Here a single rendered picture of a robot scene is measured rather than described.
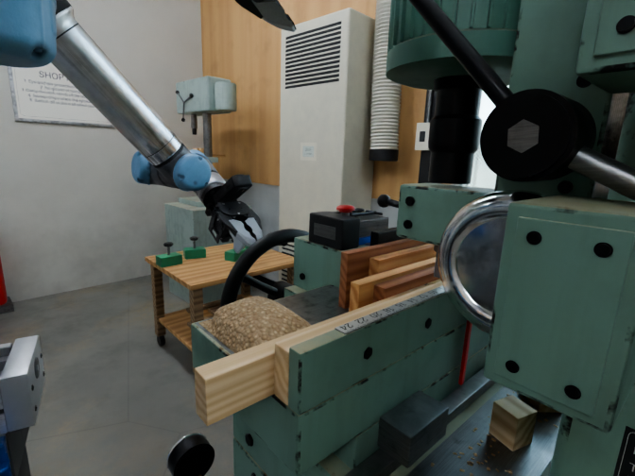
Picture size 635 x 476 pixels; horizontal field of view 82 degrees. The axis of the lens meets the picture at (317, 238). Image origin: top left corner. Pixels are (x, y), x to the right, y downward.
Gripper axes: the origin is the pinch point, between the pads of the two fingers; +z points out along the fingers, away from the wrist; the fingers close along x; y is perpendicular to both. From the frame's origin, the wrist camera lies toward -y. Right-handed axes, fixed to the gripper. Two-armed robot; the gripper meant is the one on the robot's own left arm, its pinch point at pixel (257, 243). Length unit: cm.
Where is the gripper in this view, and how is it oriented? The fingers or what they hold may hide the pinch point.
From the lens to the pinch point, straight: 78.1
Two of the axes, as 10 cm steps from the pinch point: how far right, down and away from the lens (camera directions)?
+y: -3.6, 7.5, 5.5
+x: -7.5, 1.2, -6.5
